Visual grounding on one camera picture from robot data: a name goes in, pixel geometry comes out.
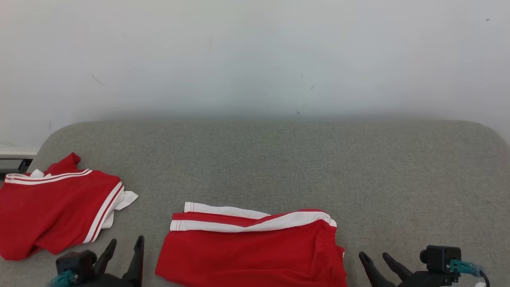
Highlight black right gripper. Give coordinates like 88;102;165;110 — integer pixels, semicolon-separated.
359;252;459;287

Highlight red basketball jersey white trim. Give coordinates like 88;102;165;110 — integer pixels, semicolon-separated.
0;153;139;261

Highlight grey fabric sofa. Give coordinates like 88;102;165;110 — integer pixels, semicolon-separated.
0;120;510;287

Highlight white wall rail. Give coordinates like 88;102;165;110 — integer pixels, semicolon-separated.
0;149;39;160

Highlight black block under rail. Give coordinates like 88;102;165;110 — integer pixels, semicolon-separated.
0;159;33;180

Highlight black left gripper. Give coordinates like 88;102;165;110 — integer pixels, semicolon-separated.
74;235;145;287

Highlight red shorts white stripe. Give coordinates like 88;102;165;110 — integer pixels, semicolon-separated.
155;202;348;287

